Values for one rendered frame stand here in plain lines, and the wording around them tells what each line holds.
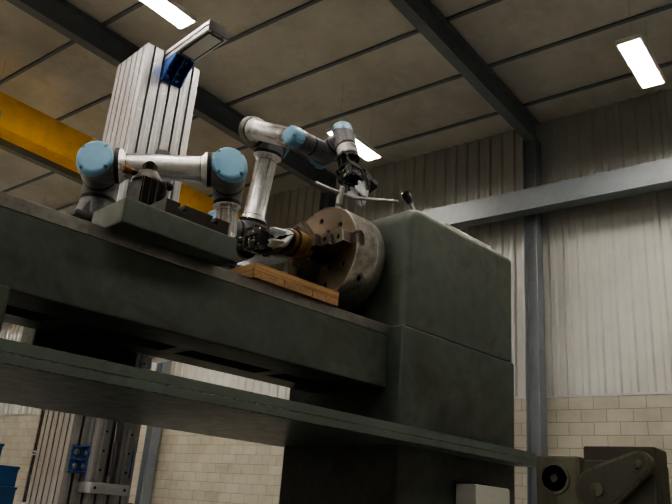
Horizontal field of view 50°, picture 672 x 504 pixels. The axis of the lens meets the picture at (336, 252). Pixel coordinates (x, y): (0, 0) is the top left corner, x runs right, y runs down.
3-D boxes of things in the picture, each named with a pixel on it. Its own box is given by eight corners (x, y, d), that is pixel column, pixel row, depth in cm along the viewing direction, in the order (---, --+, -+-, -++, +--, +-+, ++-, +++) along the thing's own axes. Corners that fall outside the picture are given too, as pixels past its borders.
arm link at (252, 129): (233, 106, 288) (300, 120, 251) (254, 117, 295) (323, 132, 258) (222, 133, 288) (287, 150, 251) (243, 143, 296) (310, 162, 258)
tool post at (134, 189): (148, 225, 195) (154, 191, 199) (163, 219, 190) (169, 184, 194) (123, 216, 191) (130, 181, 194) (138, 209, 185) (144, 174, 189)
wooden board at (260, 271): (256, 322, 224) (257, 310, 225) (338, 306, 199) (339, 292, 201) (173, 298, 205) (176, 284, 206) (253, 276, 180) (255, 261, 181)
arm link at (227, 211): (212, 176, 259) (203, 309, 243) (212, 163, 249) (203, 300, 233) (244, 179, 261) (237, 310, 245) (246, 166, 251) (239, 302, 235)
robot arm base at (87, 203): (61, 224, 241) (67, 197, 244) (102, 238, 250) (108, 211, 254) (81, 213, 230) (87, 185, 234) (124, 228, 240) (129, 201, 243)
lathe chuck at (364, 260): (300, 312, 237) (314, 222, 246) (370, 307, 215) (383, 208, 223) (280, 306, 231) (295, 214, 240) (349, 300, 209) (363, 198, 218)
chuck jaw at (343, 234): (334, 246, 225) (362, 232, 218) (335, 260, 223) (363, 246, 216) (308, 235, 218) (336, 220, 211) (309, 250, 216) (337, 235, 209)
